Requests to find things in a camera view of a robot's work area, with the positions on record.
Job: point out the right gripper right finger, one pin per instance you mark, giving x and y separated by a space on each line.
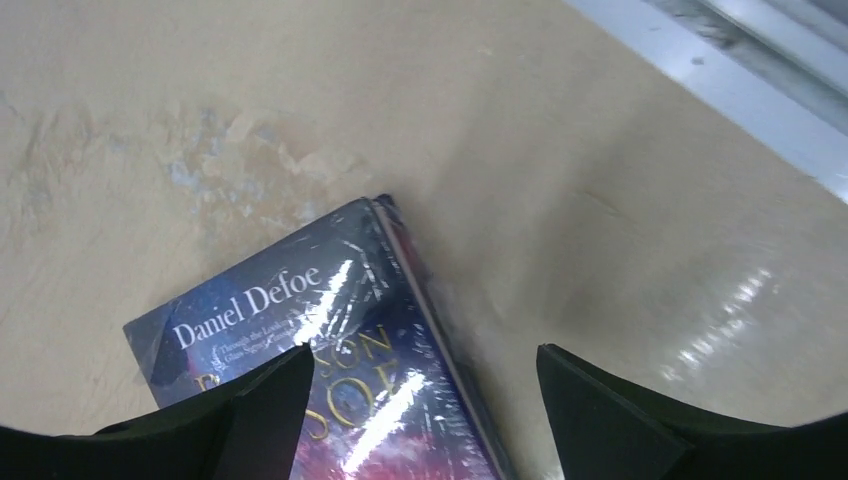
606 427

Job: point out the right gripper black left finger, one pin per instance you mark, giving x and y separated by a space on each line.
247 428

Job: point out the dark galaxy cover book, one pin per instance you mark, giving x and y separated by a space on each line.
388 399

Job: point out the aluminium table edge rail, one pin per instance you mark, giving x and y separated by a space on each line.
778 69

